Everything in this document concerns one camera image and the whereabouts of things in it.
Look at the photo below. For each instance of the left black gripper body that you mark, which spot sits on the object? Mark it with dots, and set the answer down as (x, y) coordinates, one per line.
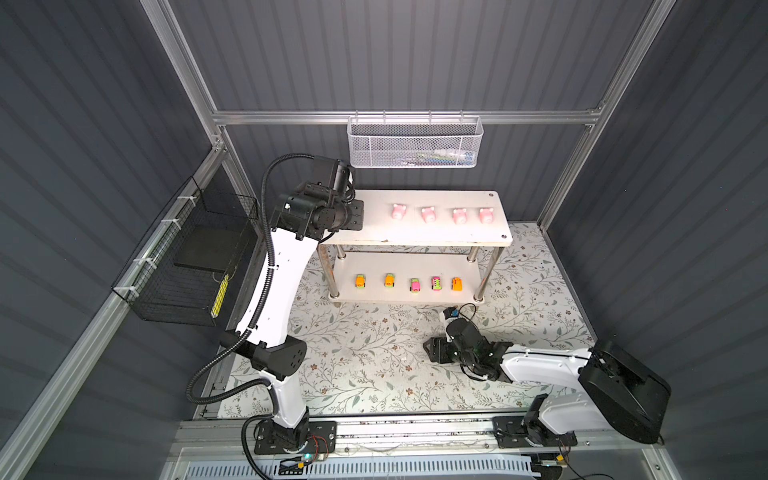
(348, 217)

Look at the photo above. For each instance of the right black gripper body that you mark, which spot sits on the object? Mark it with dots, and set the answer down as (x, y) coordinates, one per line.
(446, 351)

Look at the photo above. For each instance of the pink green mixer truck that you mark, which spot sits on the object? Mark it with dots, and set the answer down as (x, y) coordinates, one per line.
(415, 284)

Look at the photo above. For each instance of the green orange toy truck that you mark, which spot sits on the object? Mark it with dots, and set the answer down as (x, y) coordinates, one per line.
(390, 280)

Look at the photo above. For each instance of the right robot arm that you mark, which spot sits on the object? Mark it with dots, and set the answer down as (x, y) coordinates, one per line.
(609, 388)

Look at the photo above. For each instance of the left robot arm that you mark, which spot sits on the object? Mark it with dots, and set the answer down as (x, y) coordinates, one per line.
(302, 221)

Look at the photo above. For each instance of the white two-tier shelf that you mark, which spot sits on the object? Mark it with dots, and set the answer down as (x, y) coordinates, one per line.
(410, 248)

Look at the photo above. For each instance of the floral patterned mat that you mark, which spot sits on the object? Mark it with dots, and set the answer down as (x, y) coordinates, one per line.
(368, 358)

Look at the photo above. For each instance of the items in white basket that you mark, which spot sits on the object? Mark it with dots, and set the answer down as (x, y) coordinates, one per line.
(440, 157)

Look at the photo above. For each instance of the yellow green marker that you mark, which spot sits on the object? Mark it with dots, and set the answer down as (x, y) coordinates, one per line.
(219, 298)

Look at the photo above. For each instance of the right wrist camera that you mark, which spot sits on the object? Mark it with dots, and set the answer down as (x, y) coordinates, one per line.
(450, 313)

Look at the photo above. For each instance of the white wire mesh basket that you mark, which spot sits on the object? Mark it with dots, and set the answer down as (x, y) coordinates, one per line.
(376, 142)

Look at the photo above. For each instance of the black wire basket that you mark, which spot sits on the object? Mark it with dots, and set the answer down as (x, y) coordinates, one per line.
(206, 232)

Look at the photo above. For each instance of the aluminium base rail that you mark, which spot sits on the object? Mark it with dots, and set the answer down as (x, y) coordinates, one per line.
(465, 446)

